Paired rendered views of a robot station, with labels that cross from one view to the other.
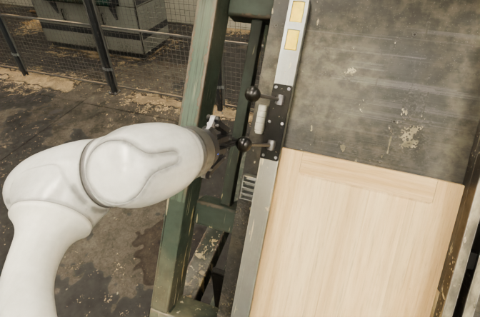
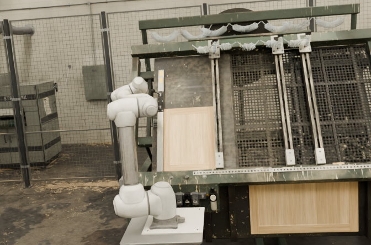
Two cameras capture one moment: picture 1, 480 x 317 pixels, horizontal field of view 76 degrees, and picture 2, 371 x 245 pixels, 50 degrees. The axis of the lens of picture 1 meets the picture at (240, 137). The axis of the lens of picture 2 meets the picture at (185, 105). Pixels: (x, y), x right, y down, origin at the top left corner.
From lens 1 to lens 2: 2.84 m
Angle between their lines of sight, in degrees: 32
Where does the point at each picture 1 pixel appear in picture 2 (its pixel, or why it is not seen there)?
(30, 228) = (123, 92)
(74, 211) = (128, 91)
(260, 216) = (160, 129)
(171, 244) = not seen: hidden behind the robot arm
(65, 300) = not seen: outside the picture
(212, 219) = (144, 141)
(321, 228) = (180, 128)
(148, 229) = (89, 234)
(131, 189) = (141, 81)
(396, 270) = (203, 133)
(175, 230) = not seen: hidden behind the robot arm
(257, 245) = (161, 138)
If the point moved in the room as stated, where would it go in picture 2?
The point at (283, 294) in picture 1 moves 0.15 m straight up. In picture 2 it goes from (173, 153) to (171, 135)
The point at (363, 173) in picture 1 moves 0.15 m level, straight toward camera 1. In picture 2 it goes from (187, 110) to (183, 113)
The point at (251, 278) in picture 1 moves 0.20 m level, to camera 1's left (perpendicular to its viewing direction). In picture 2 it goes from (161, 149) to (137, 152)
